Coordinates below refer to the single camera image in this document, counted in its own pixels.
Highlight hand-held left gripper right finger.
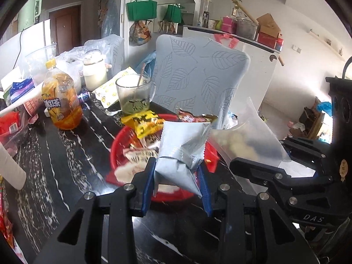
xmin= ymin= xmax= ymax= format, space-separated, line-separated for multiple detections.
xmin=196 ymin=165 xmax=312 ymax=264

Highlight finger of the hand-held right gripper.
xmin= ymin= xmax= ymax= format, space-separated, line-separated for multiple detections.
xmin=229 ymin=157 xmax=338 ymax=216
xmin=280 ymin=137 xmax=334 ymax=171

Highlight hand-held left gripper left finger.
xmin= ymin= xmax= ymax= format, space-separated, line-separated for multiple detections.
xmin=33 ymin=157 xmax=157 ymax=264

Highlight beige bread packet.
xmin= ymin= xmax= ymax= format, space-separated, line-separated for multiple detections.
xmin=106 ymin=163 xmax=149 ymax=185

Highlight clear plastic snack bag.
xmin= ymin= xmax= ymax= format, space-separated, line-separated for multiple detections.
xmin=210 ymin=97 xmax=292 ymax=171

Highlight white peanut packet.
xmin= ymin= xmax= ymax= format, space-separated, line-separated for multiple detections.
xmin=122 ymin=147 xmax=160 ymax=169

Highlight red orange snack packet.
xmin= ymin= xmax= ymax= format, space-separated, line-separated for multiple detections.
xmin=205 ymin=143 xmax=220 ymax=172

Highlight red plastic basket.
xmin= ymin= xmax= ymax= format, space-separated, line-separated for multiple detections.
xmin=110 ymin=114 xmax=220 ymax=202

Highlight silver foil packet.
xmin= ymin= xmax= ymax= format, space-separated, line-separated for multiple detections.
xmin=152 ymin=120 xmax=212 ymax=198

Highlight yellow black snack packet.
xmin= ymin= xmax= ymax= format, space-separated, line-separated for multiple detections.
xmin=121 ymin=110 xmax=166 ymax=139

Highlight brown red snack packet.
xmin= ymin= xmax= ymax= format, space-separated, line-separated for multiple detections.
xmin=177 ymin=108 xmax=219 ymax=124

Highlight bright blue bag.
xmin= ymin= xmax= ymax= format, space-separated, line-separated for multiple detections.
xmin=316 ymin=101 xmax=333 ymax=117

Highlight wooden floor shelf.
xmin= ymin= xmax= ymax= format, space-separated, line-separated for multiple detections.
xmin=298 ymin=96 xmax=326 ymax=141

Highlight glass mug with green drink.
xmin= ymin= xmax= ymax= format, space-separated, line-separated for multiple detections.
xmin=115 ymin=74 xmax=157 ymax=115

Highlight white cabinet with clutter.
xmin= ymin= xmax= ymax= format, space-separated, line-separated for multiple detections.
xmin=182 ymin=25 xmax=279 ymax=105

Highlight yellow smiley paper bag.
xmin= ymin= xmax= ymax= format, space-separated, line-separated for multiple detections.
xmin=92 ymin=66 xmax=138 ymax=109

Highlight drinking straw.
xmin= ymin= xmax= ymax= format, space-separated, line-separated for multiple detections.
xmin=137 ymin=63 xmax=146 ymax=86

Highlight chair with grey leaf cover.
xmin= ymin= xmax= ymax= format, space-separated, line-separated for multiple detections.
xmin=151 ymin=34 xmax=251 ymax=130

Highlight red box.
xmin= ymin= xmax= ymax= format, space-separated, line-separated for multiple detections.
xmin=257 ymin=31 xmax=278 ymax=48

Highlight iced tea bottle yellow cap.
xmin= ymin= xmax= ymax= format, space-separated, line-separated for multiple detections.
xmin=42 ymin=59 xmax=83 ymax=130

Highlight white glass jar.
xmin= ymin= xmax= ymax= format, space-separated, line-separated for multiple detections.
xmin=82 ymin=49 xmax=108 ymax=92

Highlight small cardboard box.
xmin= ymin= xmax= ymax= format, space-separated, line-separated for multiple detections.
xmin=256 ymin=13 xmax=281 ymax=33

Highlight clear container dark contents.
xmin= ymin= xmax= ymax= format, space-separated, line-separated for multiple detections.
xmin=236 ymin=18 xmax=260 ymax=40

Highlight clear plastic container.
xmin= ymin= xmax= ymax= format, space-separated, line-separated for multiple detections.
xmin=0 ymin=110 xmax=31 ymax=154

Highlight white toilet paper roll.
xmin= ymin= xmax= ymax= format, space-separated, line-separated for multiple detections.
xmin=0 ymin=143 xmax=27 ymax=190

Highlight pink instant noodle cup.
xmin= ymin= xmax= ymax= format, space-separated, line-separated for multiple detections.
xmin=23 ymin=95 xmax=46 ymax=117

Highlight pink box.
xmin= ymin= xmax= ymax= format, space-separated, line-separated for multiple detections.
xmin=221 ymin=16 xmax=237 ymax=33

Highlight red stick snack packet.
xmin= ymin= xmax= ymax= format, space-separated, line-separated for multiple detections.
xmin=0 ymin=176 xmax=14 ymax=248

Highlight clear plastic bag pile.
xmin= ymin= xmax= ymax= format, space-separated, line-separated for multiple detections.
xmin=55 ymin=34 xmax=124 ymax=88

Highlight red packet with white label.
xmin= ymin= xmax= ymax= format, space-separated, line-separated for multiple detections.
xmin=0 ymin=111 xmax=21 ymax=143

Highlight cartoon printed tote bag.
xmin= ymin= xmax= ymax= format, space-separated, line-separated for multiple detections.
xmin=129 ymin=20 xmax=152 ymax=47

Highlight blue snack packet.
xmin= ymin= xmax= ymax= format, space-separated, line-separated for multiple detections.
xmin=9 ymin=78 xmax=35 ymax=102

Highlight tall glass bottle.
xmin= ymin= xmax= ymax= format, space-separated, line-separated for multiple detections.
xmin=202 ymin=0 xmax=211 ymax=28

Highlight white green carton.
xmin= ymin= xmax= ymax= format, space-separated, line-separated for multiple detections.
xmin=0 ymin=74 xmax=17 ymax=108

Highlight green tote bag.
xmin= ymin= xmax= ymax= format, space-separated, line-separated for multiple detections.
xmin=126 ymin=0 xmax=158 ymax=22

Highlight hanging clear plastic bag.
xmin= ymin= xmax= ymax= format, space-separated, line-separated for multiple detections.
xmin=100 ymin=0 xmax=119 ymax=37

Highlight brown door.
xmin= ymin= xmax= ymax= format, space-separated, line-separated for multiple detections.
xmin=49 ymin=4 xmax=82 ymax=47

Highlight white fridge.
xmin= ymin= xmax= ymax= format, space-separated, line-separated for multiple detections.
xmin=0 ymin=19 xmax=51 ymax=88

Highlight green kettle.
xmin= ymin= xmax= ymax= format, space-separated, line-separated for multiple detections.
xmin=18 ymin=0 xmax=42 ymax=32

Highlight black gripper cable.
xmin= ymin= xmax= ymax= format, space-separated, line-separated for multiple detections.
xmin=341 ymin=56 xmax=352 ymax=79

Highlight wooden wall rail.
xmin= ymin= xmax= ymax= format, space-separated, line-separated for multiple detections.
xmin=309 ymin=29 xmax=344 ymax=55

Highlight black power cable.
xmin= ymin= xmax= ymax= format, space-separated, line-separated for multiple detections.
xmin=15 ymin=29 xmax=25 ymax=66

